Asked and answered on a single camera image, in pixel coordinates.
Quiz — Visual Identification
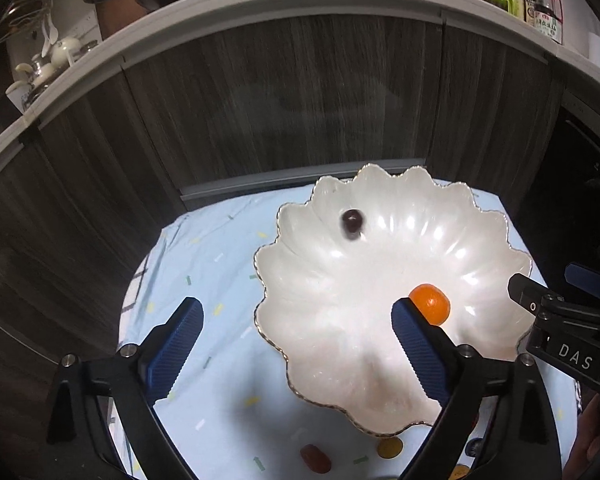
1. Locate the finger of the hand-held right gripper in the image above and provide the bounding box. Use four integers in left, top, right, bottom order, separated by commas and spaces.
565, 262, 600, 311
508, 273, 563, 317

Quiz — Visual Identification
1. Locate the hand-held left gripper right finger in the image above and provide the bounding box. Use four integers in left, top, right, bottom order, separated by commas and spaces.
391, 297, 563, 480

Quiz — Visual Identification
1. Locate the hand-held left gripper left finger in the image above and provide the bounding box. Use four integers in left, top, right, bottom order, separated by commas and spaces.
45, 297, 204, 480

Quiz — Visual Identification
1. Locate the orange tangerine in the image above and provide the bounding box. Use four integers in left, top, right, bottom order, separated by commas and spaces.
408, 284, 452, 325

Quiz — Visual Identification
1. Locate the white scalloped bowl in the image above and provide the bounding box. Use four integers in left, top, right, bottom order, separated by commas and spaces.
252, 162, 533, 436

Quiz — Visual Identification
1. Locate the red jujube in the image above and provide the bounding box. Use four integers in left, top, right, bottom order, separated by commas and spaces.
300, 443, 332, 473

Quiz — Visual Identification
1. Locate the dark red cherry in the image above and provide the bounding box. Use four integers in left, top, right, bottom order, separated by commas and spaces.
340, 208, 365, 233

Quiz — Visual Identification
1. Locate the person's right hand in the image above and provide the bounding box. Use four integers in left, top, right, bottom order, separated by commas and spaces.
567, 394, 600, 480

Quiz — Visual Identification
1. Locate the black oven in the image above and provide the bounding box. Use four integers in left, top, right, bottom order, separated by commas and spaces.
515, 90, 600, 411

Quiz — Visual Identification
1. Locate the light blue patterned tablecloth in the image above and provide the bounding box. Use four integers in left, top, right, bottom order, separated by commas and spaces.
117, 187, 581, 480

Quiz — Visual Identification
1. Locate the white label sauce bottle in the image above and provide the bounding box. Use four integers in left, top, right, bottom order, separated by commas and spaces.
525, 0, 566, 45

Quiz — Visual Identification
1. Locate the white ceramic teapot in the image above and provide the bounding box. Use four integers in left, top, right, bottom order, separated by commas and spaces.
47, 36, 83, 68

